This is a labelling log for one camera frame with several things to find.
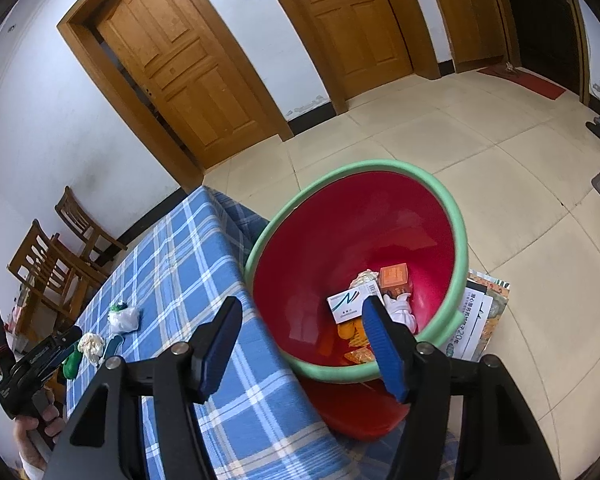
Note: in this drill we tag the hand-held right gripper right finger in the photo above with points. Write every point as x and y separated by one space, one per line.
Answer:
382 355

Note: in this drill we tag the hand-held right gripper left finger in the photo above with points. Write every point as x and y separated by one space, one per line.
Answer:
215 355

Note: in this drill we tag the orange snack wrapper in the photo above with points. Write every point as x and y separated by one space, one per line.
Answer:
360 356
352 332

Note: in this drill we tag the white and green medicine box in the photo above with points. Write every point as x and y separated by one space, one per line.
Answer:
350 305

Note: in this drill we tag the patterned wrapper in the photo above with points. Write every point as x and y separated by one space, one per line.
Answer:
366 278

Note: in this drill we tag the orange box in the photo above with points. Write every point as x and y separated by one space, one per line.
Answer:
395 276

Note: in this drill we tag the red bucket with green rim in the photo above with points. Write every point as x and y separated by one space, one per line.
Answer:
360 220

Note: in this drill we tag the person's left forearm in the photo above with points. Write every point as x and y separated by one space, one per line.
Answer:
31 470

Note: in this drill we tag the person's left hand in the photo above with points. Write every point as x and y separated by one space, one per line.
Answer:
35 435

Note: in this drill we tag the green plush toy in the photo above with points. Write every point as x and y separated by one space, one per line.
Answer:
72 362

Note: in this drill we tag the crumpled cream paper towel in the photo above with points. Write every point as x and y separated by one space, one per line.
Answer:
91 346

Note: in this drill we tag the wooden side table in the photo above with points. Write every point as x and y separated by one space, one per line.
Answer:
22 315

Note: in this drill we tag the small green and white toy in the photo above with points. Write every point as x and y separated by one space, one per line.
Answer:
117 306

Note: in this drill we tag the white plastic bag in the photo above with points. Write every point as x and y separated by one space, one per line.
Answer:
125 319

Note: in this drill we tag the wooden chair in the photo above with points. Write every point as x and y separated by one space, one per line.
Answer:
45 265
82 220

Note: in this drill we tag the blue plaid tablecloth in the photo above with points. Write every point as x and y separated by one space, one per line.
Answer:
190 260

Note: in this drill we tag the stack of printed papers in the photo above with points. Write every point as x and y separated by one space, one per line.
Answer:
480 320

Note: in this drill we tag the wooden panel door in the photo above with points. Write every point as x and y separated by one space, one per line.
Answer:
360 25
180 60

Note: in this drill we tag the red floor mat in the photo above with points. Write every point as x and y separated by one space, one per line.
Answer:
530 81

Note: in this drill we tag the small wooden cabinet door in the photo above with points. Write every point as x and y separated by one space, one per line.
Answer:
470 25

